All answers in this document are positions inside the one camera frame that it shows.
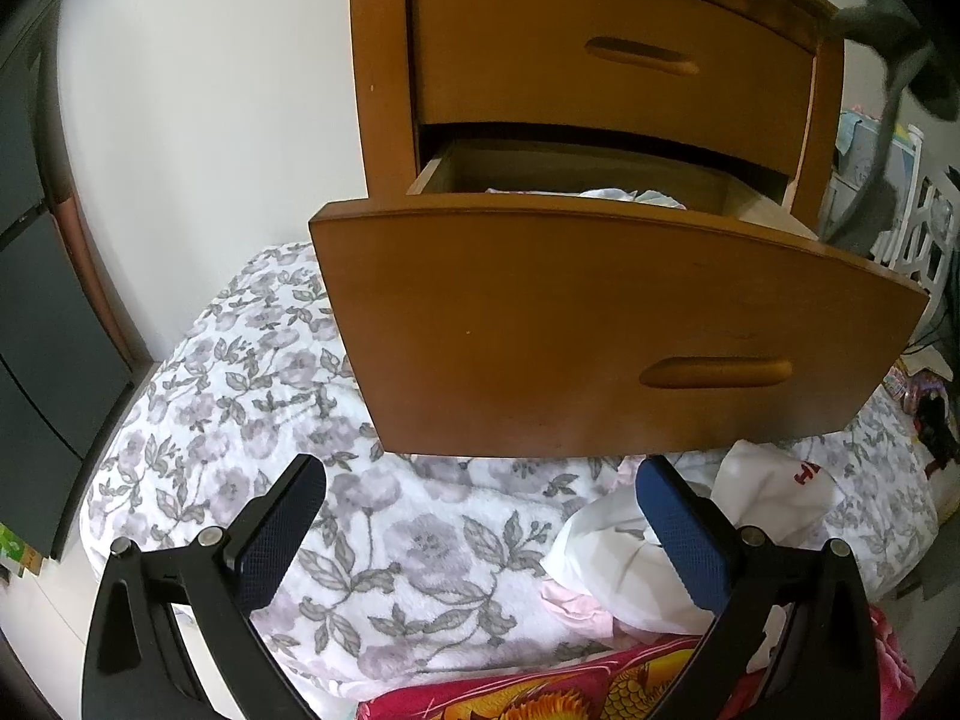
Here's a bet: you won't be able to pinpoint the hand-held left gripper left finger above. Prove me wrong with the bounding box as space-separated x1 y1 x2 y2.
81 453 328 720

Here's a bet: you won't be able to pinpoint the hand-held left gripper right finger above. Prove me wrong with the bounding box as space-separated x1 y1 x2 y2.
636 454 880 720

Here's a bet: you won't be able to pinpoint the white garment with red print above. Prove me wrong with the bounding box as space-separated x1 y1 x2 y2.
712 439 848 533

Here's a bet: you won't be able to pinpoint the pink garment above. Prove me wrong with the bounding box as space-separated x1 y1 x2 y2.
540 457 646 638

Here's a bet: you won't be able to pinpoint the wooden drawer with curved front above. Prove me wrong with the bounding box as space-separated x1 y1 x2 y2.
309 136 931 460

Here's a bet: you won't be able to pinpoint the white patterned cloth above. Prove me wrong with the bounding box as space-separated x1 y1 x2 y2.
486 186 687 211

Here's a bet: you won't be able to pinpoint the dark grey garment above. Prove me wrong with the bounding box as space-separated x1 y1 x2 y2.
817 0 960 263

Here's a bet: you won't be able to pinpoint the grey floral blanket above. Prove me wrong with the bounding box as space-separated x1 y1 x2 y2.
79 242 942 691

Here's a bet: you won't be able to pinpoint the red printed blanket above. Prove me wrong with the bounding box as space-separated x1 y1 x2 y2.
356 607 912 720

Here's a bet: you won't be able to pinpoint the green packets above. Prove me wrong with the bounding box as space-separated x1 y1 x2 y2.
0 521 46 582

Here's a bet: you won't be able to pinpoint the colourful toy pile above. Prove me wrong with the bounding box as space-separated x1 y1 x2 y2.
885 364 946 421

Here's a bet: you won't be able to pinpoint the small black object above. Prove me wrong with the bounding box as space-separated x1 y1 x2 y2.
919 394 960 470

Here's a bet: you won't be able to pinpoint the dark cabinet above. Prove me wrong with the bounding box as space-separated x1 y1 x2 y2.
0 15 155 563

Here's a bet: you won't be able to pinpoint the wooden nightstand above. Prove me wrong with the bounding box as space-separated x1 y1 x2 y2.
347 0 846 241

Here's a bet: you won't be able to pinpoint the wooden drawer with straight front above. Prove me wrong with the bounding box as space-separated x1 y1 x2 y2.
407 0 818 158

